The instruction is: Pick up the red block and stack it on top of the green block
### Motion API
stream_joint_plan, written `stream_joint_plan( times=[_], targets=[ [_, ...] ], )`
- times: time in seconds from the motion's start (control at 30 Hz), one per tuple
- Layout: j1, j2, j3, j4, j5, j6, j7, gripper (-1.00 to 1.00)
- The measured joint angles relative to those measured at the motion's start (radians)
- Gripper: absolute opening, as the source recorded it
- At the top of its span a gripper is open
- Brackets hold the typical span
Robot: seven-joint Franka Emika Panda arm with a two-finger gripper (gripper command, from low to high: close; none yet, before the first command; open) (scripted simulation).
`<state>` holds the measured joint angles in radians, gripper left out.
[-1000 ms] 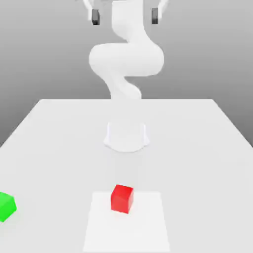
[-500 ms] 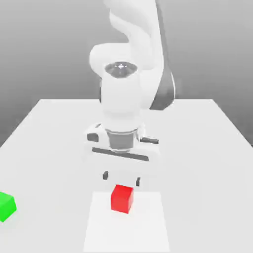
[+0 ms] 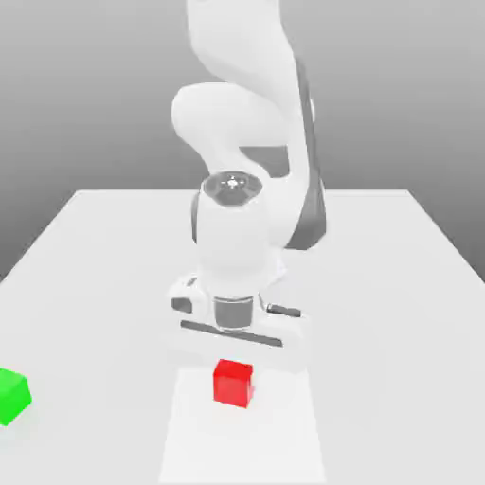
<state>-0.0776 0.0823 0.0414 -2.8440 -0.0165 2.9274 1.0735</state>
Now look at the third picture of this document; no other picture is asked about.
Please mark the small red cube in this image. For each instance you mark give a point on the small red cube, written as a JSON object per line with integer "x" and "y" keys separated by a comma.
{"x": 231, "y": 384}

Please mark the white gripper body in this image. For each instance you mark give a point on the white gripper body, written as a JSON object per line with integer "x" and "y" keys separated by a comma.
{"x": 242, "y": 346}

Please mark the small green cube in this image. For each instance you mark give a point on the small green cube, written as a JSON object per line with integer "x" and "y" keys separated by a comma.
{"x": 11, "y": 396}

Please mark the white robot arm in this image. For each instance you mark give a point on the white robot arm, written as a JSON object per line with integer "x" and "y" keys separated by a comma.
{"x": 235, "y": 235}

